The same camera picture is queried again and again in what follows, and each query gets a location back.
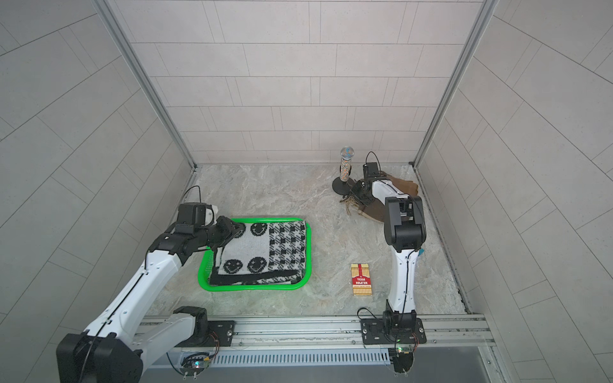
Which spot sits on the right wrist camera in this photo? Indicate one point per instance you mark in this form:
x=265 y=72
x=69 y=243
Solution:
x=371 y=172

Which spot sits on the green plastic basket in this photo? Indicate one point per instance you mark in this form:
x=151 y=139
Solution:
x=206 y=277

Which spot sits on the left aluminium corner post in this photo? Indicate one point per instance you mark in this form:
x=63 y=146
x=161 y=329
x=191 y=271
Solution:
x=123 y=44

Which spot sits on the clear tube on black stand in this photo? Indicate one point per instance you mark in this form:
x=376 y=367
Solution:
x=343 y=183

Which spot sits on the aluminium corner post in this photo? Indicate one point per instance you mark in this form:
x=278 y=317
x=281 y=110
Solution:
x=483 y=17
x=123 y=44

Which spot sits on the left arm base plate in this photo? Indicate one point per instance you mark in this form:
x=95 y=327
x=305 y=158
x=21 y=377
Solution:
x=219 y=333

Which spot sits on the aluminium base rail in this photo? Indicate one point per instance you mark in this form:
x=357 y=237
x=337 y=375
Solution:
x=323 y=332

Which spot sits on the controller board with wires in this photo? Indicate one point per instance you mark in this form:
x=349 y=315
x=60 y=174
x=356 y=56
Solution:
x=402 y=358
x=194 y=364

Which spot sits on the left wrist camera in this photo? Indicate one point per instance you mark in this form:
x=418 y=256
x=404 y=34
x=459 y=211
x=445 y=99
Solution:
x=195 y=213

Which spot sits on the grey black checkered scarf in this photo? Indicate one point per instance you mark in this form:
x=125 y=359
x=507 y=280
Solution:
x=244 y=280

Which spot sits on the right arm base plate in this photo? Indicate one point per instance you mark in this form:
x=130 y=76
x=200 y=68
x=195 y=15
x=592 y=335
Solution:
x=375 y=333

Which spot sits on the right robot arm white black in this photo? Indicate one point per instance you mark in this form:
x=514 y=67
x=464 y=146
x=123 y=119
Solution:
x=404 y=228

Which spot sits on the red playing card box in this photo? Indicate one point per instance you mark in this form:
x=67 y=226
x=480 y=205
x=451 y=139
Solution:
x=361 y=280

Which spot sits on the left controller board with wires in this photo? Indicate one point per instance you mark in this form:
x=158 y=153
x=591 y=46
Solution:
x=194 y=364

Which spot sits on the black white smiley houndstooth scarf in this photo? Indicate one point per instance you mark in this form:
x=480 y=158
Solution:
x=263 y=251

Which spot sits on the brown plaid fringed scarf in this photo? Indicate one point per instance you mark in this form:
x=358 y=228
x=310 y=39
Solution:
x=373 y=208

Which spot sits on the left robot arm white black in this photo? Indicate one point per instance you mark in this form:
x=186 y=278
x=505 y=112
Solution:
x=109 y=350

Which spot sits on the right controller board with wires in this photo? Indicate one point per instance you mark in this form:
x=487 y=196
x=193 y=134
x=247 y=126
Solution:
x=402 y=358

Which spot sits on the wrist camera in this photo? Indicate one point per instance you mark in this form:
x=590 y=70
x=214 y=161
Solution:
x=195 y=213
x=371 y=172

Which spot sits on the right aluminium corner post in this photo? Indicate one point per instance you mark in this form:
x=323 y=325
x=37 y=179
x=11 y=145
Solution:
x=483 y=17

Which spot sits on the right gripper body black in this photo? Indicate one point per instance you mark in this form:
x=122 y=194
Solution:
x=362 y=191

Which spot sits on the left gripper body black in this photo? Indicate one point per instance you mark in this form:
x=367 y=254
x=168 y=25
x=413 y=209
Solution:
x=219 y=234

